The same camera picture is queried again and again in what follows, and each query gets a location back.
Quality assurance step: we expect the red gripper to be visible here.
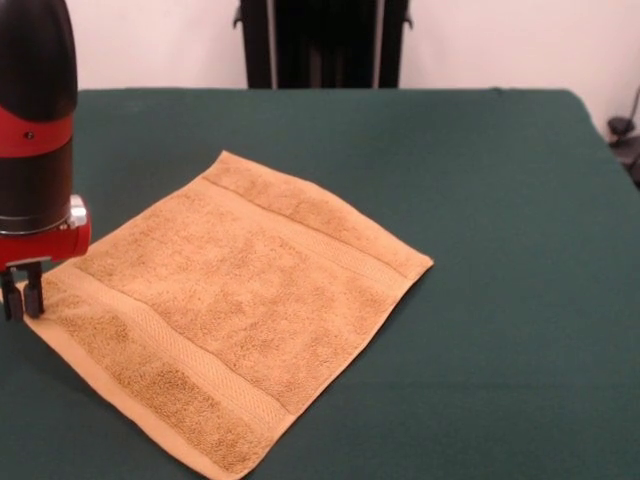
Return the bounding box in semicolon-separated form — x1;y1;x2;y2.
0;193;93;324

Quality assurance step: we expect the yellow terry towel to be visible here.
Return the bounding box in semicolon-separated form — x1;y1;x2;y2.
0;149;434;480

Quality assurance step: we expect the dark green table cloth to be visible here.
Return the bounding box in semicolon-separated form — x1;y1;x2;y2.
0;88;640;480

